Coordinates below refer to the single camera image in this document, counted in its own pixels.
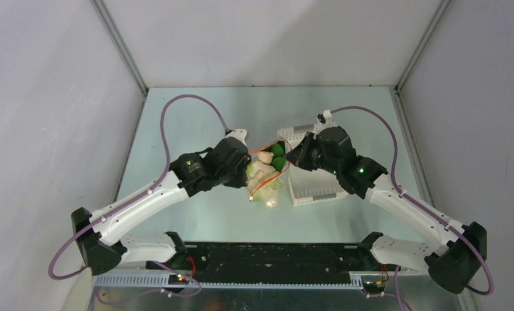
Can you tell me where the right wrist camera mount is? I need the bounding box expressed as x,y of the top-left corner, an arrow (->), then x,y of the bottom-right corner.
315,109 -> 338,133

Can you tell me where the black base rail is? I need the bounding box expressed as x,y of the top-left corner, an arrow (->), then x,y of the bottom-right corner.
169,242 -> 382,285

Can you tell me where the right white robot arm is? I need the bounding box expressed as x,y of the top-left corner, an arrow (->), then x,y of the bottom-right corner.
285,126 -> 487,294

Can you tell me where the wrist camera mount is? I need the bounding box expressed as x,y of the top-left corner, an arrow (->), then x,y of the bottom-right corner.
315,109 -> 338,133
224,129 -> 248,146

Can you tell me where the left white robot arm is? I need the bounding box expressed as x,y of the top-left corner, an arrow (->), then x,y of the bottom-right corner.
71,129 -> 251,276

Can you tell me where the pale green cabbage leaf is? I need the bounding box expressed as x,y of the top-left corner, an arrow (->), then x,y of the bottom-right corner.
246,161 -> 284,202

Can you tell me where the clear zip top bag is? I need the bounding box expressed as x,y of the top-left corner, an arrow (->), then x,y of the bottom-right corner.
246,136 -> 292,208

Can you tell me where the white plastic basket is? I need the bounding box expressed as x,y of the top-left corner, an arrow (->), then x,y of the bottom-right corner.
277,124 -> 348,206

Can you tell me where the green bok choy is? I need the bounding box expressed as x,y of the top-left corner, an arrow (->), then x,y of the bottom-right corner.
266,141 -> 286,172

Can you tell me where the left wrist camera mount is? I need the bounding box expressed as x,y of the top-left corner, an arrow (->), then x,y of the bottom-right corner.
224,129 -> 248,146

